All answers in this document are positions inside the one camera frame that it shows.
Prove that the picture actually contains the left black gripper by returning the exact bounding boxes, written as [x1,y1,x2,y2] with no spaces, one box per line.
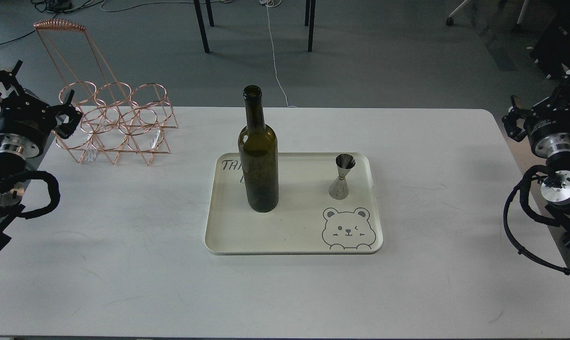
[0,60,83,149]

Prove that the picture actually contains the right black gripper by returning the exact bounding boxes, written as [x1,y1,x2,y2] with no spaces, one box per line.
[502,69,570,156]

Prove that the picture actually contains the dark green wine bottle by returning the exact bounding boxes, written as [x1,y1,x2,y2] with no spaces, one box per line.
[237,85,279,213]

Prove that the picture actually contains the steel double jigger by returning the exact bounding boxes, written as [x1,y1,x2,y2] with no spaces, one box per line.
[328,153,356,200]

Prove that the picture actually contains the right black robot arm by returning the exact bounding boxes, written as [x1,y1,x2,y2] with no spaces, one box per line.
[502,69,570,276]

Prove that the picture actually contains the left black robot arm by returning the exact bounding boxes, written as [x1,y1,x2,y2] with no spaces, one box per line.
[0,60,83,251]

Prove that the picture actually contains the black equipment case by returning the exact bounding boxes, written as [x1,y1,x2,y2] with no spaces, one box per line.
[529,0,570,79]

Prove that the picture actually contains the office chair base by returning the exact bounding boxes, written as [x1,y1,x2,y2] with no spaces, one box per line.
[445,0,532,32]

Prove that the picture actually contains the black table legs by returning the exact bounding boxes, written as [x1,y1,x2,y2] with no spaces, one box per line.
[193,0,317,53]

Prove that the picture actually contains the cream bear serving tray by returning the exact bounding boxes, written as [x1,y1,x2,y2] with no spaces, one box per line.
[205,153,384,255]

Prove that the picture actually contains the copper wire bottle rack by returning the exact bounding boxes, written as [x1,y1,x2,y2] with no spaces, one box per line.
[34,18,179,164]

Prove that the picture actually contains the white floor cable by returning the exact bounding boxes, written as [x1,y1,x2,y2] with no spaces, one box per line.
[259,0,297,108]

